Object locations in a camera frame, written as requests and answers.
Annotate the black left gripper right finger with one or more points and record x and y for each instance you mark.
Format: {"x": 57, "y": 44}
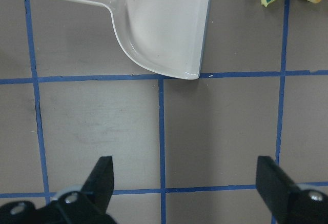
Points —
{"x": 288, "y": 201}

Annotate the white plastic dustpan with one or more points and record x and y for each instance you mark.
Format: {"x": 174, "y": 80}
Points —
{"x": 163, "y": 36}

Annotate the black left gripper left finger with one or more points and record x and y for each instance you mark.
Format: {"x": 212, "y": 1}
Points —
{"x": 93, "y": 197}

